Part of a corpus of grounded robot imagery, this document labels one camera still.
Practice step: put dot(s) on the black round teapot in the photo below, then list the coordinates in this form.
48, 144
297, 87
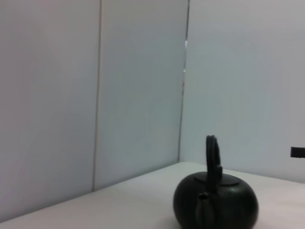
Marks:
233, 207

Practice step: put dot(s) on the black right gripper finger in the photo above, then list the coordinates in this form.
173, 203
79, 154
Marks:
297, 152

